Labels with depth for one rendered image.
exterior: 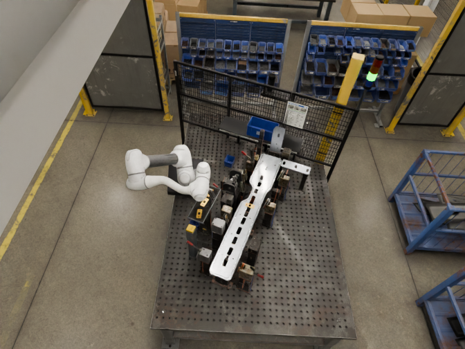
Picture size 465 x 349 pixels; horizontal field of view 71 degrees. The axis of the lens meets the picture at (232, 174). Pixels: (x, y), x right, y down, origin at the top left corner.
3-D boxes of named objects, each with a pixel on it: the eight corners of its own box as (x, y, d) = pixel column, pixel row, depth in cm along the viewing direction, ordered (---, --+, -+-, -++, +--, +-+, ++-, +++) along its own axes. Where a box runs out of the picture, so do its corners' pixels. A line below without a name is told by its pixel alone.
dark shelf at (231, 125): (298, 154, 333) (299, 152, 331) (217, 129, 351) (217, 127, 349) (303, 140, 346) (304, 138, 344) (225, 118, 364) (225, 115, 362)
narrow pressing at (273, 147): (279, 153, 333) (285, 129, 307) (269, 150, 335) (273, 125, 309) (279, 153, 333) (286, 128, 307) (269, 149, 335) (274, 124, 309)
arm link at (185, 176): (180, 187, 321) (177, 188, 299) (178, 169, 320) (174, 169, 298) (197, 184, 321) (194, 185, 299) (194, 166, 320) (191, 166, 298)
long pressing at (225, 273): (233, 283, 246) (233, 282, 245) (206, 272, 251) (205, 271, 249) (282, 159, 329) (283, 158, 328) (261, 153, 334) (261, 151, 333)
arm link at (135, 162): (183, 167, 322) (179, 146, 321) (196, 165, 314) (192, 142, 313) (122, 177, 255) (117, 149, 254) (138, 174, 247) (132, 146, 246)
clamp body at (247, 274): (250, 295, 270) (254, 278, 242) (234, 288, 273) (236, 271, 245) (254, 283, 276) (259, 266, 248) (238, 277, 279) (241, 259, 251)
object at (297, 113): (302, 129, 336) (309, 106, 312) (281, 123, 340) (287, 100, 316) (303, 128, 337) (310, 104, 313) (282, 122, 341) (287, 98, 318)
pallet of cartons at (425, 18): (384, 68, 626) (418, -6, 521) (397, 94, 575) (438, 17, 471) (322, 66, 622) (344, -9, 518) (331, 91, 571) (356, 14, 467)
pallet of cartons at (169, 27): (190, 85, 565) (186, 26, 484) (143, 84, 561) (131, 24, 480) (193, 48, 642) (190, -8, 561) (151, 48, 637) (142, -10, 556)
